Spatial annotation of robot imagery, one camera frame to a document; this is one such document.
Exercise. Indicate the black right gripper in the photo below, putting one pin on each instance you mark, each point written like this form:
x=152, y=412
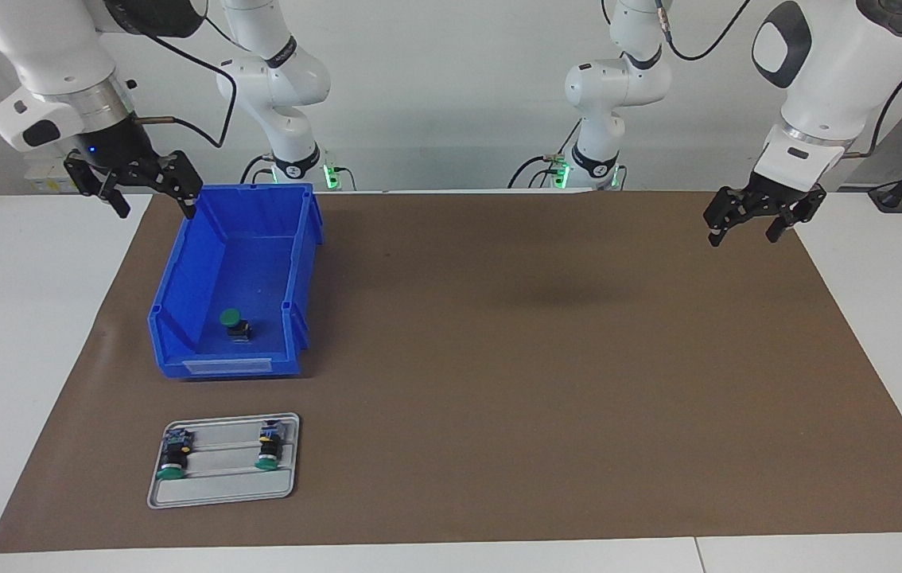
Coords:
x=121, y=151

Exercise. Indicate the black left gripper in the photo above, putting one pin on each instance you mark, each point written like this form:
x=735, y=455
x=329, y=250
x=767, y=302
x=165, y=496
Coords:
x=781, y=197

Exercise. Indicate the green push button switch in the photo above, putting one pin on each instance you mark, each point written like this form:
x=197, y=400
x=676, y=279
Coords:
x=235, y=325

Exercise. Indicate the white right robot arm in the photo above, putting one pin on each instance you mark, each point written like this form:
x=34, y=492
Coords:
x=53, y=56

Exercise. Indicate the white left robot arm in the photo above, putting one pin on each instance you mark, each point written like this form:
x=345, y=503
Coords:
x=825, y=72

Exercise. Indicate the green push button left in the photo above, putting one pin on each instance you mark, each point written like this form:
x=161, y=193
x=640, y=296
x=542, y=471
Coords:
x=173, y=461

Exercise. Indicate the green push button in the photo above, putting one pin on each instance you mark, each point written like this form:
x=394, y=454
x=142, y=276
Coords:
x=269, y=454
x=173, y=461

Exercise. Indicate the green push button right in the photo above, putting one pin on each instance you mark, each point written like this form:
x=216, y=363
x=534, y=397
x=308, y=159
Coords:
x=269, y=454

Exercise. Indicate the white power strip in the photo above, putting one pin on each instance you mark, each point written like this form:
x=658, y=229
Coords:
x=41, y=181

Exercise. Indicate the blue plastic storage bin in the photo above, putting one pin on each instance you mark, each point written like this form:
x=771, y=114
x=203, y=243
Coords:
x=236, y=263

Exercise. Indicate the green lit base connector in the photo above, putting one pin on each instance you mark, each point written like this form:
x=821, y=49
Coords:
x=332, y=175
x=561, y=171

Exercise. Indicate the grey metal tray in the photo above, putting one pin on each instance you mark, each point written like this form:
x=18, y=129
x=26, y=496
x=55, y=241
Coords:
x=220, y=493

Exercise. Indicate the brown table mat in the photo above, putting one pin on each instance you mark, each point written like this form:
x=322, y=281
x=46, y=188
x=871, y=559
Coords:
x=451, y=446

